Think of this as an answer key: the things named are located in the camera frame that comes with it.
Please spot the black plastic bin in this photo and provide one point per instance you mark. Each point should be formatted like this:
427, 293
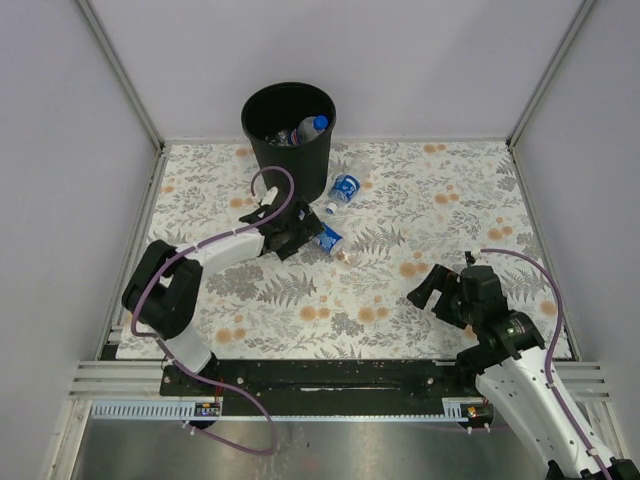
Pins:
283, 106

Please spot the floral table mat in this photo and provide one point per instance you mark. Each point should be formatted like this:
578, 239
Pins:
422, 204

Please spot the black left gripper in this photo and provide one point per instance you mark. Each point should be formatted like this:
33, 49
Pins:
309, 228

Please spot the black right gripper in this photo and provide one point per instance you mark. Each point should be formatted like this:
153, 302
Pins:
441, 279

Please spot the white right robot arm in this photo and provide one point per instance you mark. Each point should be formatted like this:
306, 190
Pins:
511, 367

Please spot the clear bottle red cap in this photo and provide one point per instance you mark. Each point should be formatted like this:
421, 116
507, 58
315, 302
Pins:
281, 138

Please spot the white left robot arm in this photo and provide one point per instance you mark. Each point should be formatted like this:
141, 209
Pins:
162, 293

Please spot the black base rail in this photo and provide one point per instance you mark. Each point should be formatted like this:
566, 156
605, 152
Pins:
332, 389

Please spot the Pepsi bottle blue cap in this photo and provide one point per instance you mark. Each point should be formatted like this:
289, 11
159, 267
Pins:
309, 129

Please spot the blue label bottle white cap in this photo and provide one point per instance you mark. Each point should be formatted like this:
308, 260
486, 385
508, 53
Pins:
348, 183

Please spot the white slotted cable duct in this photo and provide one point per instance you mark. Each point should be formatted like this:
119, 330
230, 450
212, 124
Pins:
155, 410

